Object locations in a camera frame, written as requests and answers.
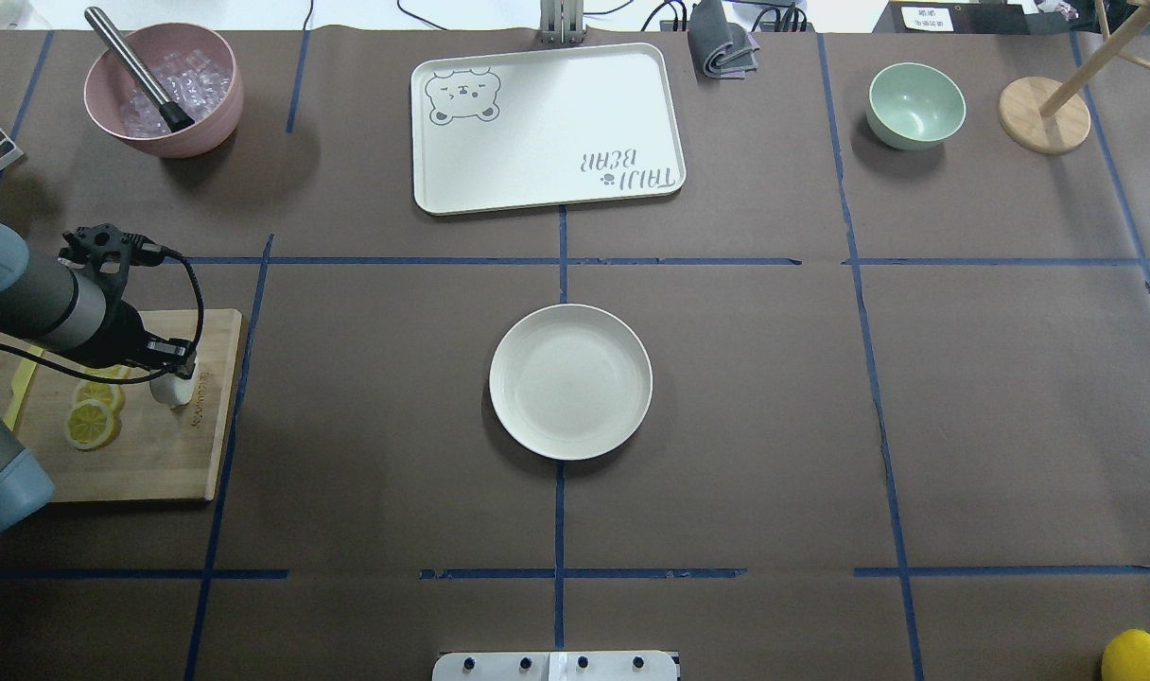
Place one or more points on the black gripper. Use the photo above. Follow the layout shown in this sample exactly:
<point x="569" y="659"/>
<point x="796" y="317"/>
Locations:
<point x="124" y="328"/>

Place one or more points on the white round plate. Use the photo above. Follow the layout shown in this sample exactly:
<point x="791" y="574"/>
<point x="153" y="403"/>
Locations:
<point x="571" y="382"/>

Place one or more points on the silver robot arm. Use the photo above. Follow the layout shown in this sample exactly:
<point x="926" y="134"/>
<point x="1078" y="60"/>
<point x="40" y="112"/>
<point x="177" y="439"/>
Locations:
<point x="73" y="306"/>

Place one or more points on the white bear tray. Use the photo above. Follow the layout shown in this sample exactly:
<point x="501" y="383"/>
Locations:
<point x="545" y="127"/>

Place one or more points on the lemon slice middle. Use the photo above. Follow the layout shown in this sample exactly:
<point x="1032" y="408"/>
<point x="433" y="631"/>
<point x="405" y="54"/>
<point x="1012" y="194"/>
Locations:
<point x="109" y="395"/>

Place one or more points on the lemon slice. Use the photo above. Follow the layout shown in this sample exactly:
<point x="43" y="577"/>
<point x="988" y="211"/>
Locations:
<point x="89" y="425"/>
<point x="109" y="395"/>

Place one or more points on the bamboo cutting board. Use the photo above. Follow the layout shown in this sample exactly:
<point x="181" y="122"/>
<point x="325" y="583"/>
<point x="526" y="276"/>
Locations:
<point x="158" y="453"/>

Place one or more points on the lemon slice near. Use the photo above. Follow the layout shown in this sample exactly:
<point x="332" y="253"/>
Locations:
<point x="89" y="425"/>

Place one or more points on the yellow plastic knife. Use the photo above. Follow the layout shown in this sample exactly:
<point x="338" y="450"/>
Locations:
<point x="20" y="383"/>

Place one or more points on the steel muddler black tip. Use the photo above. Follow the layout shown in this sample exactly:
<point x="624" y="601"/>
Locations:
<point x="171" y="111"/>

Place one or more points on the clear ice cubes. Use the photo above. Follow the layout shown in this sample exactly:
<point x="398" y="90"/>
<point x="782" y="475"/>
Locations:
<point x="194" y="81"/>

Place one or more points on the pink bowl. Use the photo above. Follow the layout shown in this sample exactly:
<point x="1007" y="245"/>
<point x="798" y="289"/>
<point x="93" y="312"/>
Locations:
<point x="108" y="84"/>

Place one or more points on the grey folded cloth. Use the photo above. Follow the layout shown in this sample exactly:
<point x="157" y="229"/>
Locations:
<point x="721" y="49"/>

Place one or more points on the green bowl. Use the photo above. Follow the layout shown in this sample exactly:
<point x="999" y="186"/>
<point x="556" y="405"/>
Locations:
<point x="913" y="106"/>

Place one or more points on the wooden mug stand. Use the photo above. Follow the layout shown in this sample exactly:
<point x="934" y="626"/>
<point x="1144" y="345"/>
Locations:
<point x="1051" y="117"/>

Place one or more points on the whole yellow lemon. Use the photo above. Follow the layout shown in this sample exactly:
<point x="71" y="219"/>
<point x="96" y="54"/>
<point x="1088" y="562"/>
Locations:
<point x="1127" y="656"/>

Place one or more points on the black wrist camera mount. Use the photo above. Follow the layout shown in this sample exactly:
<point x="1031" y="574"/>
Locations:
<point x="105" y="254"/>

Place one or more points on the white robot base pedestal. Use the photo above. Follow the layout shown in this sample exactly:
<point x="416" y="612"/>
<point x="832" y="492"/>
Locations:
<point x="558" y="665"/>

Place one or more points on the aluminium frame post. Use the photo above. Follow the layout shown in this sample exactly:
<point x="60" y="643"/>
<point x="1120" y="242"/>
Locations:
<point x="562" y="22"/>

